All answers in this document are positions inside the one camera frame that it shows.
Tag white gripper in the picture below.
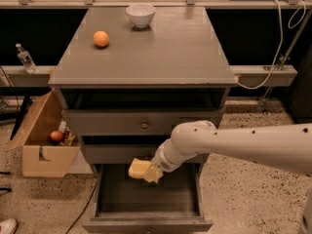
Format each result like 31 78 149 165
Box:
143 143 179 183

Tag yellow sponge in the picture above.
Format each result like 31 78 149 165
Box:
128 158 151 179

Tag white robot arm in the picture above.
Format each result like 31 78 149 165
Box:
143 121 312 182

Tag grey open bottom drawer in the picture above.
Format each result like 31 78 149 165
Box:
83 163 213 234

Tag grey middle drawer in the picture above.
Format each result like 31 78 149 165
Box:
80 143 213 165

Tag grey top drawer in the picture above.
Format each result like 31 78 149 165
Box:
62 109 223 136

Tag grey wooden drawer cabinet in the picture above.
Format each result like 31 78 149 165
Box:
48 6 239 234

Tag red apple in box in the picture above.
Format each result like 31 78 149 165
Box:
50 131 63 143

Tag cardboard box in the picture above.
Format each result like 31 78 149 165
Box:
7 92 86 177

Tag orange fruit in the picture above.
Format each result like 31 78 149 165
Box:
93 31 109 48

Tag white shoe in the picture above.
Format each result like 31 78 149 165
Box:
0 218 18 234

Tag white ceramic bowl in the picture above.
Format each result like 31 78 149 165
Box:
126 4 156 28

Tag clear plastic water bottle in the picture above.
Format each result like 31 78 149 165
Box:
16 43 37 74

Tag black floor cable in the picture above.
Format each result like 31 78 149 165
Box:
64 178 100 234

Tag white cable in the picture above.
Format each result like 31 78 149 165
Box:
234 0 308 91

